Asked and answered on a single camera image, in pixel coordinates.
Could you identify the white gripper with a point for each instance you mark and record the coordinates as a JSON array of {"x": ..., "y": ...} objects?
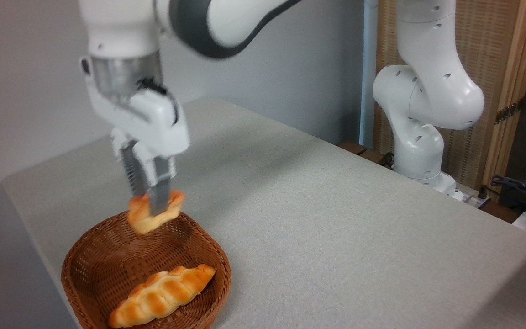
[{"x": 153, "y": 123}]

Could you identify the round golden bread roll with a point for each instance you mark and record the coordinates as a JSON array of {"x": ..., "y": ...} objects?
[{"x": 142, "y": 219}]

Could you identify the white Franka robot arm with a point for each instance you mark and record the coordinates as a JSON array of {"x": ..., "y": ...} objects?
[{"x": 117, "y": 27}]

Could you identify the long braided bread loaf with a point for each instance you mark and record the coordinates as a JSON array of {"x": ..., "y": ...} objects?
[{"x": 162, "y": 294}]

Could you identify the brown wicker basket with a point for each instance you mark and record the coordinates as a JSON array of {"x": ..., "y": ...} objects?
[{"x": 89, "y": 274}]

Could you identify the white vertical pipe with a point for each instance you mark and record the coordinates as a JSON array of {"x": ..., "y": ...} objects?
[{"x": 368, "y": 68}]

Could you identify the white power strip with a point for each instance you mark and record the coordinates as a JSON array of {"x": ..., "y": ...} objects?
[{"x": 473, "y": 199}]

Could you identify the bamboo folding screen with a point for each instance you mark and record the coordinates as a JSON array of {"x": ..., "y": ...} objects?
[{"x": 491, "y": 55}]

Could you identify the metal screen hinge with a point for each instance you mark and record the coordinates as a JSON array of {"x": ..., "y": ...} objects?
[{"x": 509, "y": 111}]

